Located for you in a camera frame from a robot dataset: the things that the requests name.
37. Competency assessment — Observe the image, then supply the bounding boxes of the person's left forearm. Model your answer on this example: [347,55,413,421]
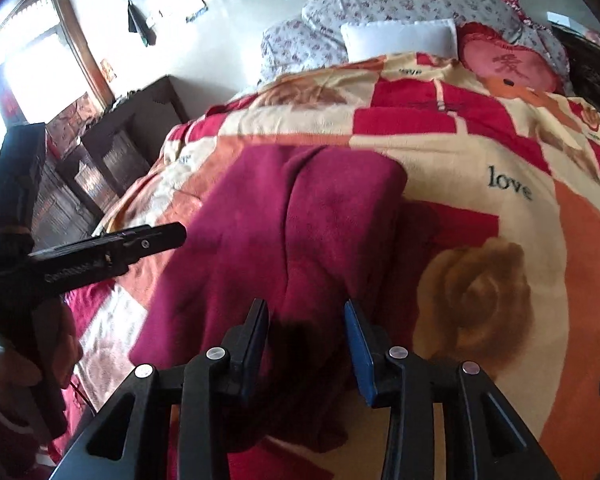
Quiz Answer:
[0,385,76,480]

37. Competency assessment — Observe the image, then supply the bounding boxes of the large floral pillow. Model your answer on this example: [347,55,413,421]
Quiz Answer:
[302,0,568,93]

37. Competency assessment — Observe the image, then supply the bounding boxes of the white pillow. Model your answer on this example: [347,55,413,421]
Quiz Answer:
[341,19,458,61]

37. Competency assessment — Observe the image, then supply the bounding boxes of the red printed cloth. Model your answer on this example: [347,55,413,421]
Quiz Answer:
[45,92,106,146]

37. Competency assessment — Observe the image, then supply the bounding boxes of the person's left hand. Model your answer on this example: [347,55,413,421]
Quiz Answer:
[0,302,83,396]

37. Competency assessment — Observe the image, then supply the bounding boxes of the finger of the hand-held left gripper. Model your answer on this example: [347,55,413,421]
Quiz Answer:
[27,222,187,293]

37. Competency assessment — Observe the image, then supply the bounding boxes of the dark hanging cloth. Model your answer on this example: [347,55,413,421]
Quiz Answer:
[127,0,156,48]

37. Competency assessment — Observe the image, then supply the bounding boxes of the small floral pillow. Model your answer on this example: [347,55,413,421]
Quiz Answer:
[260,17,351,81]

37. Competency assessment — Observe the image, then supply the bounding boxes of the printed fleece blanket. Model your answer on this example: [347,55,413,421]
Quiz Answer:
[50,52,600,480]

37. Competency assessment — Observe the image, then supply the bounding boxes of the dark wooden desk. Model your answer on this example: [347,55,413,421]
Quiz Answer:
[57,76,190,196]

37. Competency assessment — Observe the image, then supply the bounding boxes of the dark wooden headboard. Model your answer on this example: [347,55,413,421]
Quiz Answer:
[550,22,600,126]

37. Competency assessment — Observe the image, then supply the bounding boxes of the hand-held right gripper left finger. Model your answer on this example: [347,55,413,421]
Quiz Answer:
[50,297,271,480]

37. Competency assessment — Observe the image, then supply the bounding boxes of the wooden lattice cabinet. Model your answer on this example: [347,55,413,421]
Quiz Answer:
[30,150,106,251]

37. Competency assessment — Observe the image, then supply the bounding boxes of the maroon fleece garment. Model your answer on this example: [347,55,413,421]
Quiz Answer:
[130,144,408,461]

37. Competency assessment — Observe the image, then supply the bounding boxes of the wooden framed window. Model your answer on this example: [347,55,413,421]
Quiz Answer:
[0,0,116,126]

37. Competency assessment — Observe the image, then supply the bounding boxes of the red heart cushion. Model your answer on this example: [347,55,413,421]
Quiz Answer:
[457,22,563,93]

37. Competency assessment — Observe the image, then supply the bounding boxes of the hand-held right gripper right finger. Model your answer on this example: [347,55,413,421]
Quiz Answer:
[344,300,561,480]

